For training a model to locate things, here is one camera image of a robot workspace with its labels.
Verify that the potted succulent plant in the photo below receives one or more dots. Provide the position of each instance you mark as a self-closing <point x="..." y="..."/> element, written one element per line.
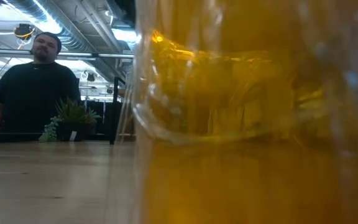
<point x="73" y="116"/>

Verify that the person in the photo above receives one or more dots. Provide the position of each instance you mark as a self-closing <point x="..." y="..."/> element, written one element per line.
<point x="33" y="93"/>

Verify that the black background partition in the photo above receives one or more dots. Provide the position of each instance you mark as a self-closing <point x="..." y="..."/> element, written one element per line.
<point x="99" y="109"/>

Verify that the silver overhead rail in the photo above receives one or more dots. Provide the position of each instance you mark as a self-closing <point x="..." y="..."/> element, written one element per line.
<point x="104" y="55"/>

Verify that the wooden shelf black legs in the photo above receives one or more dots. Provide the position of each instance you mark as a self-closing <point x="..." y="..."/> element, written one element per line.
<point x="114" y="112"/>

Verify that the white plant label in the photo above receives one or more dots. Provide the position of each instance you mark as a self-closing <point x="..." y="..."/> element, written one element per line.
<point x="73" y="135"/>

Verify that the round black overhead camera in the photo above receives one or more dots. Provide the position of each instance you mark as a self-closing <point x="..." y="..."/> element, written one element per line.
<point x="23" y="31"/>

